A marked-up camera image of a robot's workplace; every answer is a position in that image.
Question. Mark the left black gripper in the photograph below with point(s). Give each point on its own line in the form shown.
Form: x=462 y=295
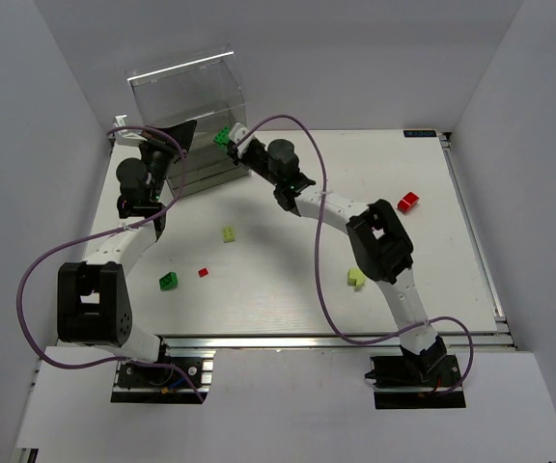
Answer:
x=163 y=143

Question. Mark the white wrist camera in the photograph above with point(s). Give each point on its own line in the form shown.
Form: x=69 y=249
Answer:
x=126 y=137
x=240 y=137

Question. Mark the clear plastic drawer container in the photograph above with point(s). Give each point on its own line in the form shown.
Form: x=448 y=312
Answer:
x=203 y=87

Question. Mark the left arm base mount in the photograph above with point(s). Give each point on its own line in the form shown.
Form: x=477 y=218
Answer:
x=189 y=374

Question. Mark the large red lego brick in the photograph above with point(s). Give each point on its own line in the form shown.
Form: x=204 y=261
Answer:
x=407 y=202

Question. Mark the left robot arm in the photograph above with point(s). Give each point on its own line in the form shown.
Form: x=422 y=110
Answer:
x=93 y=305

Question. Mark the green long lego brick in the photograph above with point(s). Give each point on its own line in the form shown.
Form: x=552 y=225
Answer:
x=222 y=138

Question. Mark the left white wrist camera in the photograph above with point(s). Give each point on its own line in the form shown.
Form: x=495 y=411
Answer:
x=126 y=137

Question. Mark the green square lego brick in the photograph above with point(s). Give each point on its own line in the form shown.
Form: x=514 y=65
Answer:
x=168 y=281

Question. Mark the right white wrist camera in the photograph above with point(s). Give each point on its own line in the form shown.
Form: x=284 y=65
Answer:
x=240 y=137

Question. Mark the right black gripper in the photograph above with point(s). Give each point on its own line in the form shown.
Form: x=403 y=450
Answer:
x=235 y=149

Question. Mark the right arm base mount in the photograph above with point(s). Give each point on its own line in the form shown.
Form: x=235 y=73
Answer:
x=399 y=386

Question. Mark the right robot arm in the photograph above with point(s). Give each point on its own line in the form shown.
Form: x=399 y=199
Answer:
x=380 y=244

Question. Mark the yellow lego brick right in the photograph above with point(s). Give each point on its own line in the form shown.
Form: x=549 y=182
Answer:
x=356 y=278

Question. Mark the yellow square lego brick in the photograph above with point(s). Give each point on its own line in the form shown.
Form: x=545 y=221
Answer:
x=228 y=234

